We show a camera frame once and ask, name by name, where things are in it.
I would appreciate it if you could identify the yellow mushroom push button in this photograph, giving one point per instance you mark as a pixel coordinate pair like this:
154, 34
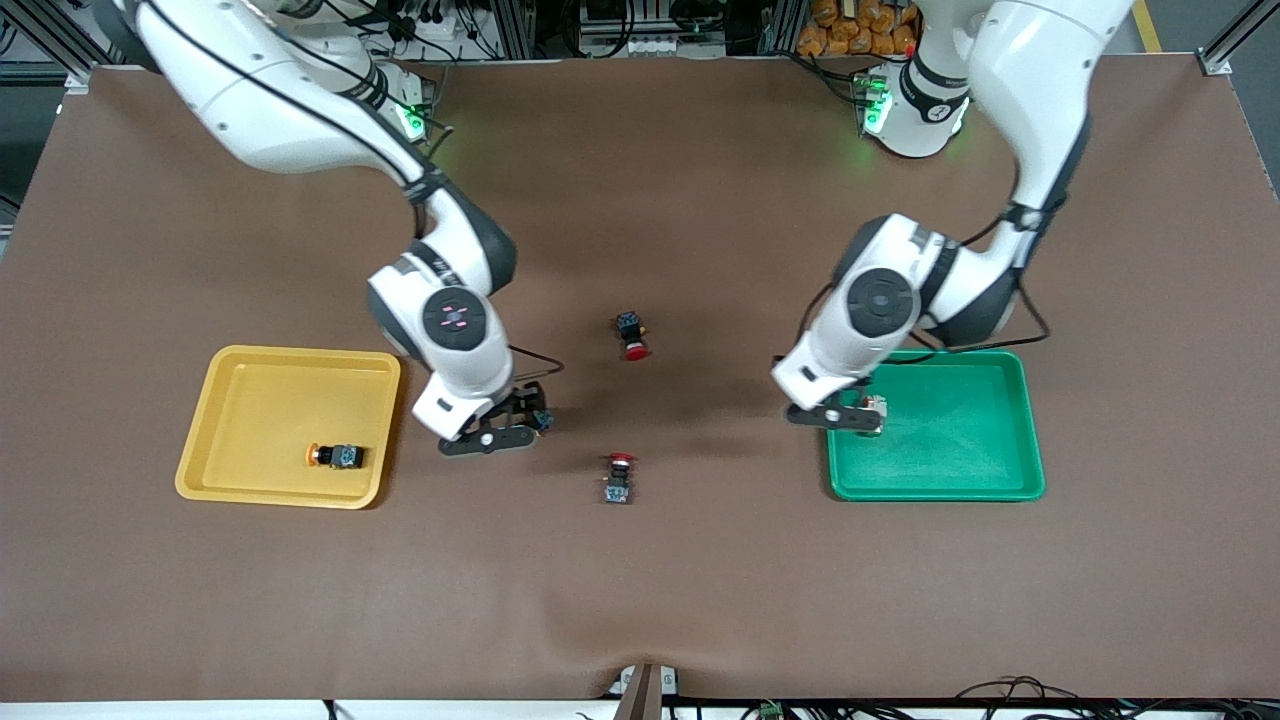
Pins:
542, 421
345, 457

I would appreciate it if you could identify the green push button white housing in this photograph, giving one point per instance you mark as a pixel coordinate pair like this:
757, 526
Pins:
878, 412

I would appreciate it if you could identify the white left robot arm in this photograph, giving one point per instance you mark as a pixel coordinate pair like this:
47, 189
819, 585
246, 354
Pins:
1030, 60

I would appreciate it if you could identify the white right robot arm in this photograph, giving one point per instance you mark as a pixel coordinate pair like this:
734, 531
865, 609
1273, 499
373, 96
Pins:
280, 100

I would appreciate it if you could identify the red mushroom push button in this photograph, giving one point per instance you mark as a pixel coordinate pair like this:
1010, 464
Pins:
618, 485
629, 325

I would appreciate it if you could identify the yellow plastic tray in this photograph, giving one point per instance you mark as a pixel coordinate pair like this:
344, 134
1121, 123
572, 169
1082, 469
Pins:
260, 400

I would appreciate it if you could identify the brown table mat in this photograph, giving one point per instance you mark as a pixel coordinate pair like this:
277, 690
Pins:
700, 580

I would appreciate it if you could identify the white power strip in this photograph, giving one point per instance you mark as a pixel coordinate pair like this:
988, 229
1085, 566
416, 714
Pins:
630, 45

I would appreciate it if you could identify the green terminal connector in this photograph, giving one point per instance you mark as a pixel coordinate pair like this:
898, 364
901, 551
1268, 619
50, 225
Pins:
772, 712

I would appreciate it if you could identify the green plastic tray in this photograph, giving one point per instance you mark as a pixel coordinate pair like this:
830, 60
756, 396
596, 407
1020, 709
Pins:
960, 450

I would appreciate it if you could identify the bag of orange items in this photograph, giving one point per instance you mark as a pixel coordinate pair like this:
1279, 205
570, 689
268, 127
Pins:
850, 35

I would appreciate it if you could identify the metal table edge bracket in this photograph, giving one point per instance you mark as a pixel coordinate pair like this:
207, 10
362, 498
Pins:
640, 695

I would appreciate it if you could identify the aluminium frame profile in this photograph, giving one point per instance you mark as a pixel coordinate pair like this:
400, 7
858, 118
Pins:
78, 75
1215, 62

